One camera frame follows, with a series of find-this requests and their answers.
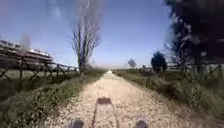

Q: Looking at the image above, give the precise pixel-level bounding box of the small bare tree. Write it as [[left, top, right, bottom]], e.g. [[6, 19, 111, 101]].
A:
[[127, 58, 138, 69]]

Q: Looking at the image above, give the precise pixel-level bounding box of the pale gravel path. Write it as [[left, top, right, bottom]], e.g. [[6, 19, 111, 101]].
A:
[[49, 69, 201, 128]]

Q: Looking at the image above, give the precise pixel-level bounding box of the tall bare tree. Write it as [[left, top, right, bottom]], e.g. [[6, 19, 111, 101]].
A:
[[68, 0, 103, 76]]

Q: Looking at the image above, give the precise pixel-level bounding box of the small dark tree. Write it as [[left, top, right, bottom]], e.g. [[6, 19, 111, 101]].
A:
[[150, 50, 168, 73]]

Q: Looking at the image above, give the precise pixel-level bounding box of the robot's own part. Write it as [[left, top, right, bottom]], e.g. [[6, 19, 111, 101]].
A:
[[134, 118, 149, 128], [70, 118, 85, 128]]

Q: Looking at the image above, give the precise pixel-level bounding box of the dry grass verge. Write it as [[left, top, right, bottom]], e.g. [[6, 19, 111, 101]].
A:
[[112, 68, 224, 128]]

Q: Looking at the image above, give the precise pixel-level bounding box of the long low building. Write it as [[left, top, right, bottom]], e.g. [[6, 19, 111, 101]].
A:
[[0, 39, 56, 68]]

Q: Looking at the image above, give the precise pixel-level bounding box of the weedy grass verge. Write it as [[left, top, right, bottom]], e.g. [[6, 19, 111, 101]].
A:
[[0, 68, 108, 128]]

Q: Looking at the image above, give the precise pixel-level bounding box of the wooden cross-braced fence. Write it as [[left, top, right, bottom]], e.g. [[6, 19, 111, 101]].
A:
[[0, 54, 81, 84]]

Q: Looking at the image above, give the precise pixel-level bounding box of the group of dark trees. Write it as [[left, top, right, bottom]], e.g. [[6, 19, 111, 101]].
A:
[[163, 0, 224, 68]]

